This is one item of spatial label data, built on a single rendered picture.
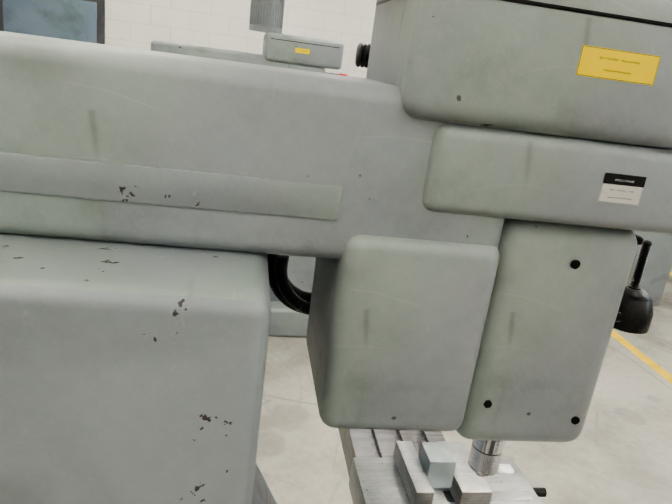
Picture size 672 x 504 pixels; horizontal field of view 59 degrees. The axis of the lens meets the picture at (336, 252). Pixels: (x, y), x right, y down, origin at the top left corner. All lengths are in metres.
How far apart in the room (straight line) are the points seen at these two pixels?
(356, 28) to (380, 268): 6.72
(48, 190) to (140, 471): 0.30
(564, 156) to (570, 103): 0.06
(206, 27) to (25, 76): 6.62
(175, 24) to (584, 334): 6.75
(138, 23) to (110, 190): 6.72
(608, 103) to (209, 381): 0.50
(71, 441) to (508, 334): 0.51
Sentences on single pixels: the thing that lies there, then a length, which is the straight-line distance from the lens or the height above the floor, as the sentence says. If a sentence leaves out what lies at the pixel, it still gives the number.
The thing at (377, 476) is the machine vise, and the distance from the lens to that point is 1.22.
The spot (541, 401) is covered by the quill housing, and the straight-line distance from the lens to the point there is 0.85.
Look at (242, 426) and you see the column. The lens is 0.61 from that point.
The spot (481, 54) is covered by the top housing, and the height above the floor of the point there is 1.80.
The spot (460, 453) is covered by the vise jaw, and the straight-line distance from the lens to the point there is 1.27.
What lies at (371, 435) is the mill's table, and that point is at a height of 0.95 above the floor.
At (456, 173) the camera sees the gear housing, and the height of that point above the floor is 1.68.
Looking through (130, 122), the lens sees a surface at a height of 1.69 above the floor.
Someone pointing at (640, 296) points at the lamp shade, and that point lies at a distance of 0.99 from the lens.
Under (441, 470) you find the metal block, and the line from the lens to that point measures 1.19.
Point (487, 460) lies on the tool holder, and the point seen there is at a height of 1.23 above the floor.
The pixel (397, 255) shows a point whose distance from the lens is 0.67.
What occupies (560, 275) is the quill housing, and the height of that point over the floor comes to 1.56.
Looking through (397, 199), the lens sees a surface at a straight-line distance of 0.66.
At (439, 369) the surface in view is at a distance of 0.74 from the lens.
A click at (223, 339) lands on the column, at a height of 1.52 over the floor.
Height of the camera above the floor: 1.78
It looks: 18 degrees down
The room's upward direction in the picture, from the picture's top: 8 degrees clockwise
